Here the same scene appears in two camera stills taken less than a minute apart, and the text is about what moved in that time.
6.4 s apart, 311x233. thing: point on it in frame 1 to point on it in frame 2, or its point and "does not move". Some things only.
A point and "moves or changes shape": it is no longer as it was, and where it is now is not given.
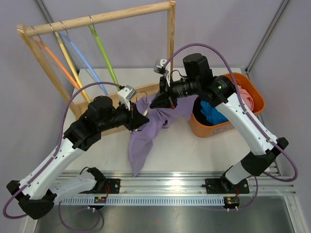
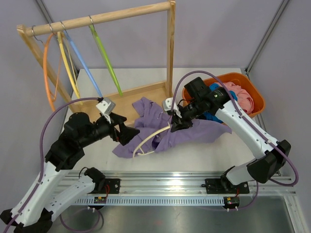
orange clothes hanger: (48, 51) to (51, 98)
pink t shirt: (247, 98) does not move
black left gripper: (135, 119) to (127, 133)
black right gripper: (165, 98) to (178, 123)
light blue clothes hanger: (68, 38) moves or changes shape
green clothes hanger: (94, 29) does not move
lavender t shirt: (141, 139) moves or changes shape
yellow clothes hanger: (71, 62) moves or changes shape
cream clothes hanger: (145, 111) to (139, 146)
